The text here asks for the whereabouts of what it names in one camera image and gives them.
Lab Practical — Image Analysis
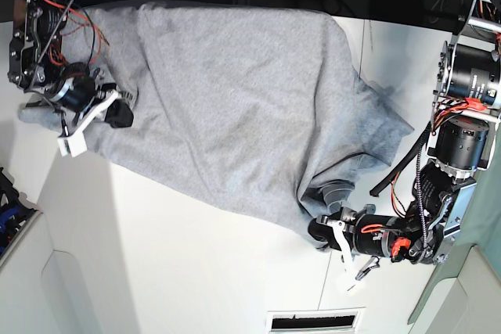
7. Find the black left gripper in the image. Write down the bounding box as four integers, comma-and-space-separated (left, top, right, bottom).
308, 208, 411, 262

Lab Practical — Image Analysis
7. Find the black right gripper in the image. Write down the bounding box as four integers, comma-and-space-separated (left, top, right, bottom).
45, 74, 134, 128

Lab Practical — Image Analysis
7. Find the grey t-shirt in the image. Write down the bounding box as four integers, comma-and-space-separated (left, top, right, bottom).
17, 0, 416, 251

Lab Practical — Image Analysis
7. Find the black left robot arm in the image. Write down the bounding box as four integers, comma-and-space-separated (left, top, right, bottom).
308, 0, 500, 269

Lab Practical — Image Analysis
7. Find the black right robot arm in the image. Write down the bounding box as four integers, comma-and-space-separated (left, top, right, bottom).
7, 0, 134, 128

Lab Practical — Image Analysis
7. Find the white floor vent grille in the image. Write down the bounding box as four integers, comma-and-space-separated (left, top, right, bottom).
265, 307, 366, 333

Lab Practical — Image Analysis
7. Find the black round floor object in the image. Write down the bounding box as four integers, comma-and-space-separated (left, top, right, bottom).
368, 0, 424, 24

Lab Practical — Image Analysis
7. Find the blue black cable pile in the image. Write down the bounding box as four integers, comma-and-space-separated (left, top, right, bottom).
0, 167, 36, 257

